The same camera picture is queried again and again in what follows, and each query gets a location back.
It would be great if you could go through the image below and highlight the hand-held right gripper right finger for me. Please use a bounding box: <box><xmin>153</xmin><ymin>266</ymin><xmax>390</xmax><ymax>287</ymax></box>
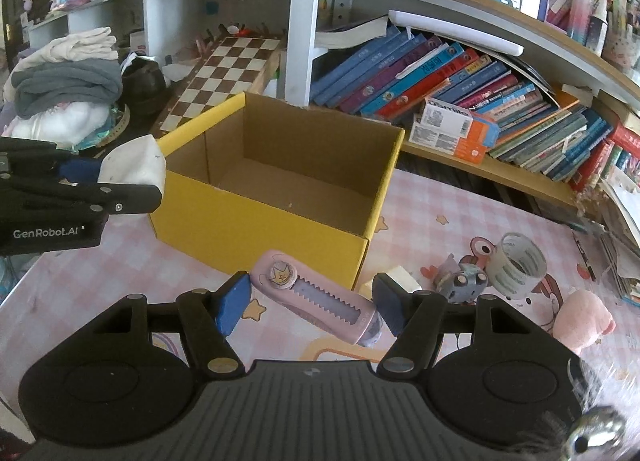
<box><xmin>371</xmin><ymin>272</ymin><xmax>543</xmax><ymax>376</ymax></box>

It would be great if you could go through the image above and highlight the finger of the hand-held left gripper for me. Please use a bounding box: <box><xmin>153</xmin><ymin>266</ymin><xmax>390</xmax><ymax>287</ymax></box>
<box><xmin>0</xmin><ymin>137</ymin><xmax>109</xmax><ymax>182</ymax></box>
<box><xmin>0</xmin><ymin>175</ymin><xmax>164</xmax><ymax>222</ymax></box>

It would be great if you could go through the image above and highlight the white eraser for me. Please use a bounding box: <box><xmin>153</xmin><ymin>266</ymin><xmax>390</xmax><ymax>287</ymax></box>
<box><xmin>358</xmin><ymin>265</ymin><xmax>424</xmax><ymax>300</ymax></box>

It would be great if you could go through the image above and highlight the thick open paperback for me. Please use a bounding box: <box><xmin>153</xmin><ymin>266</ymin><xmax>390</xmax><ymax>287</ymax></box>
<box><xmin>314</xmin><ymin>15</ymin><xmax>391</xmax><ymax>50</ymax></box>

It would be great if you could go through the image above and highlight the pink utility knife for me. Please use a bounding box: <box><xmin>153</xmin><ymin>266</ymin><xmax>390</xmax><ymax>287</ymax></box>
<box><xmin>249</xmin><ymin>249</ymin><xmax>384</xmax><ymax>347</ymax></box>

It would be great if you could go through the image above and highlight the black pen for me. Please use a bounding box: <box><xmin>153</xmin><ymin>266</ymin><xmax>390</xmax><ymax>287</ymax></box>
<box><xmin>571</xmin><ymin>229</ymin><xmax>597</xmax><ymax>283</ymax></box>

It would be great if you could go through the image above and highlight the grey folded towel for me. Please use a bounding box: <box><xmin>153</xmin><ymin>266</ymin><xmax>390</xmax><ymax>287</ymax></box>
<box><xmin>10</xmin><ymin>59</ymin><xmax>124</xmax><ymax>118</ymax></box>

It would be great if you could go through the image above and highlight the stack of loose papers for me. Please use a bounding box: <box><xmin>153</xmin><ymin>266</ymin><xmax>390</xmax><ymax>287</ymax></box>
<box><xmin>597</xmin><ymin>175</ymin><xmax>640</xmax><ymax>303</ymax></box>

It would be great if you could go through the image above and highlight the grey plush toy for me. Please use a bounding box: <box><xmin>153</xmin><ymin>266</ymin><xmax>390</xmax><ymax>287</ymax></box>
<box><xmin>432</xmin><ymin>255</ymin><xmax>491</xmax><ymax>303</ymax></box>

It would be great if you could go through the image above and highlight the orange white carton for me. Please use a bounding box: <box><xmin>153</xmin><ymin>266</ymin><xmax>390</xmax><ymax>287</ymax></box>
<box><xmin>409</xmin><ymin>96</ymin><xmax>501</xmax><ymax>164</ymax></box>

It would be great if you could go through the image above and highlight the silver bell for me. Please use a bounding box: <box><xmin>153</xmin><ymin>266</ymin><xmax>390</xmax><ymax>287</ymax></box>
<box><xmin>567</xmin><ymin>406</ymin><xmax>627</xmax><ymax>460</ymax></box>

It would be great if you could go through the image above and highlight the pink checked table mat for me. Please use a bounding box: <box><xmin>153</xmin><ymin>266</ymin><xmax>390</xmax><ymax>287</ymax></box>
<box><xmin>0</xmin><ymin>165</ymin><xmax>640</xmax><ymax>461</ymax></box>

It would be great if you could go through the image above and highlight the dark round pot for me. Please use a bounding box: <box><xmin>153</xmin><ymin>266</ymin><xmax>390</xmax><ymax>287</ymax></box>
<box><xmin>119</xmin><ymin>58</ymin><xmax>169</xmax><ymax>117</ymax></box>

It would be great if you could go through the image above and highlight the pink plush toy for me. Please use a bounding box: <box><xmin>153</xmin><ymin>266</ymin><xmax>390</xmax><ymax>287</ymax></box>
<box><xmin>552</xmin><ymin>289</ymin><xmax>616</xmax><ymax>355</ymax></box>

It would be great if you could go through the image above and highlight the clear tape roll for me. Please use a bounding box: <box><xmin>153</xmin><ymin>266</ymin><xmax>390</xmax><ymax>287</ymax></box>
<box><xmin>487</xmin><ymin>233</ymin><xmax>549</xmax><ymax>297</ymax></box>

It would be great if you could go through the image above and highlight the white folded cloth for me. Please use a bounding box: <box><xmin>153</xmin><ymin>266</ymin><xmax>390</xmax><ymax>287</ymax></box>
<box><xmin>22</xmin><ymin>26</ymin><xmax>119</xmax><ymax>67</ymax></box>

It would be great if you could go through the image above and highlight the pink white gradient bottle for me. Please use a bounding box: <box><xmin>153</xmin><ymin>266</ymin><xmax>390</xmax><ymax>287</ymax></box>
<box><xmin>567</xmin><ymin>0</ymin><xmax>599</xmax><ymax>47</ymax></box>

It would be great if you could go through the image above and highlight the white bookshelf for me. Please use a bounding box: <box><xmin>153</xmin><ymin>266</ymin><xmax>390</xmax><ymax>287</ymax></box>
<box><xmin>27</xmin><ymin>0</ymin><xmax>640</xmax><ymax>222</ymax></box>

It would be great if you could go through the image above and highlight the white flat board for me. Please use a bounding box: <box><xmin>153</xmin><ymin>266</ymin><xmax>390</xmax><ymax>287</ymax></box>
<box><xmin>387</xmin><ymin>9</ymin><xmax>525</xmax><ymax>57</ymax></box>

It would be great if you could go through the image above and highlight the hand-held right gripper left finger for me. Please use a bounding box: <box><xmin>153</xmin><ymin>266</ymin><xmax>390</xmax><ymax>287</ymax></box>
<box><xmin>95</xmin><ymin>272</ymin><xmax>252</xmax><ymax>376</ymax></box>

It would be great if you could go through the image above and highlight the yellow cardboard box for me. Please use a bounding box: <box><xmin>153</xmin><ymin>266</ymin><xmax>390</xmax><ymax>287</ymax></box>
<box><xmin>148</xmin><ymin>92</ymin><xmax>406</xmax><ymax>292</ymax></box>

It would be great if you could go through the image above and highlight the white pink bundled cloth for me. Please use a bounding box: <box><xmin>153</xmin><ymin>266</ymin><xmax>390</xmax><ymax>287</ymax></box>
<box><xmin>0</xmin><ymin>100</ymin><xmax>115</xmax><ymax>148</ymax></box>

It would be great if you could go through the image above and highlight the brown white chessboard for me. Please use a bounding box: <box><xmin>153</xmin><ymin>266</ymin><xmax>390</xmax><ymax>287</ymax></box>
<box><xmin>152</xmin><ymin>35</ymin><xmax>284</xmax><ymax>140</ymax></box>

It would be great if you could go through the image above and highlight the white foam block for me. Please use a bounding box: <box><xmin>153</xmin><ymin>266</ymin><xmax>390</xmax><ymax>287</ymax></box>
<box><xmin>98</xmin><ymin>135</ymin><xmax>167</xmax><ymax>190</ymax></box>

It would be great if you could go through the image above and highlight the row of leaning books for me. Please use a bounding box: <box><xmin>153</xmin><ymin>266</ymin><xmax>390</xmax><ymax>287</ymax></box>
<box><xmin>310</xmin><ymin>23</ymin><xmax>617</xmax><ymax>188</ymax></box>

